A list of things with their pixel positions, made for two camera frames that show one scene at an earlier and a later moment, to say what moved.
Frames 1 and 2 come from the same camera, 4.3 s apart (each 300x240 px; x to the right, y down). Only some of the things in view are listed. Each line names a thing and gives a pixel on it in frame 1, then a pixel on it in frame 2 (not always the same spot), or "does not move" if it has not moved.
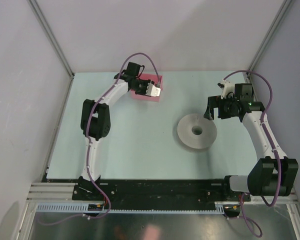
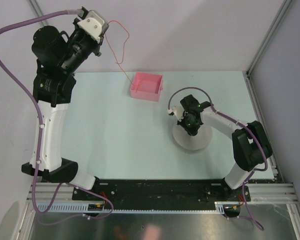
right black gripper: x=216 y=101 to x=190 y=131
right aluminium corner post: x=281 y=11 does not move
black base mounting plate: x=162 y=190 does not move
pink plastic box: x=148 y=76 does not move
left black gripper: x=146 y=82 to x=96 y=46
